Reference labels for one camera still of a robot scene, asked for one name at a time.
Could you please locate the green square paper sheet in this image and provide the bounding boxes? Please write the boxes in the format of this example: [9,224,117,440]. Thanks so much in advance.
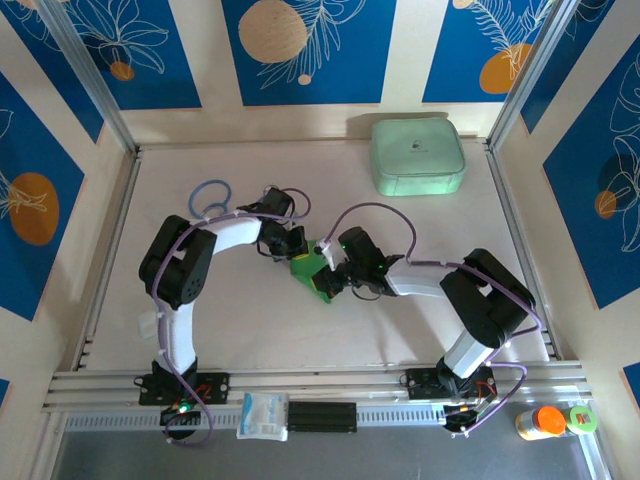
[288,239,341,305]

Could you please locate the blue stethoscope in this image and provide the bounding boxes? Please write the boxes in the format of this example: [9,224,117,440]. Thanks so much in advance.
[188,178,234,220]

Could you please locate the mint green zip case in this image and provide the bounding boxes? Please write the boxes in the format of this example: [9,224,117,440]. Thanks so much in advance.
[369,118,467,198]

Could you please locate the black slotted block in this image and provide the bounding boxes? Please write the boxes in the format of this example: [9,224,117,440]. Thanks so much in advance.
[287,401,358,434]

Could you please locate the white gauze packet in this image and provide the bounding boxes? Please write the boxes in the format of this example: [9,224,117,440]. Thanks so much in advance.
[236,392,290,442]

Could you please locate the clear plastic packet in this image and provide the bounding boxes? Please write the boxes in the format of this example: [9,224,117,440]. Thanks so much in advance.
[138,312,161,344]

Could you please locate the orange lid jar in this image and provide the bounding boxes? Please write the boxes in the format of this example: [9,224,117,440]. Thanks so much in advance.
[515,406,569,441]

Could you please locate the green lidded container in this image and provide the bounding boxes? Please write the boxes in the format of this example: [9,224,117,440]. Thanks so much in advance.
[564,404,600,434]

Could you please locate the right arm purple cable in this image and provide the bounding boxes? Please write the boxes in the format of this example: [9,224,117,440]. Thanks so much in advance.
[324,201,546,434]

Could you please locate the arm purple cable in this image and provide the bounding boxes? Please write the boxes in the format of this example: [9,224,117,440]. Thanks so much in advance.
[324,201,546,434]
[152,187,314,449]

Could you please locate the aluminium cross rail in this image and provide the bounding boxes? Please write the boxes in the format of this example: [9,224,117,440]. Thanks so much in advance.
[42,360,594,412]

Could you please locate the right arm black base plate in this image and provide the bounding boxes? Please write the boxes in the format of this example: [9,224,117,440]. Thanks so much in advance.
[405,367,499,401]

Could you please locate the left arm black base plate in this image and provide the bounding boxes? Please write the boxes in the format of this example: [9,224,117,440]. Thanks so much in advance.
[138,372,231,406]

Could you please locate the aluminium side rail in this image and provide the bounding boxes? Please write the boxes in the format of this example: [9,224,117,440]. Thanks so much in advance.
[484,142,559,361]
[72,149,144,371]

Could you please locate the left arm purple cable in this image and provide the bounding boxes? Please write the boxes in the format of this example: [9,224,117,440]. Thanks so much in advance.
[152,187,314,449]

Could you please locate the grey slotted cable duct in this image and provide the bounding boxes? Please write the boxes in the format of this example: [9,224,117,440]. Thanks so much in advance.
[63,403,446,432]

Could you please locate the aluminium frame post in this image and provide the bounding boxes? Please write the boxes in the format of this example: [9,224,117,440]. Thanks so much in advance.
[37,0,141,154]
[487,0,586,151]

